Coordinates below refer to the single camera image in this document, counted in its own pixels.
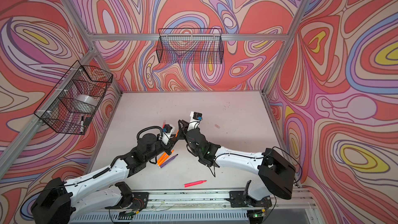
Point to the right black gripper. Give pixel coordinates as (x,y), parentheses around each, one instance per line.
(186,129)

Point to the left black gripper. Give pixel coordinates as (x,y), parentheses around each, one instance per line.
(169,138)

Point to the purple pen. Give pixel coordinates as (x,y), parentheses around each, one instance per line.
(168,161)

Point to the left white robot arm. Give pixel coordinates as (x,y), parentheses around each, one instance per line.
(63,201)

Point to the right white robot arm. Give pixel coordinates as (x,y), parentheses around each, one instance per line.
(276,174)

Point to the orange pen left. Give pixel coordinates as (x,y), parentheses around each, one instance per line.
(162,160)

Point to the orange pen middle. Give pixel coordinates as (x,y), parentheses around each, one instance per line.
(167,156)

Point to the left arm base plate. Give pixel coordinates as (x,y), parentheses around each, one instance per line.
(137,201)

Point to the aluminium front rail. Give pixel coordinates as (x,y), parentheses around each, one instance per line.
(186,200)

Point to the black wire basket back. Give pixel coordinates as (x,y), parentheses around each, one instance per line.
(190,46)

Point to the black wire basket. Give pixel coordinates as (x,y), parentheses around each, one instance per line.
(78,93)
(190,46)

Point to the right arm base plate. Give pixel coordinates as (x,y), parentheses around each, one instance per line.
(240,199)

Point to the black wire basket left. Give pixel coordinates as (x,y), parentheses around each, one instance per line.
(78,93)

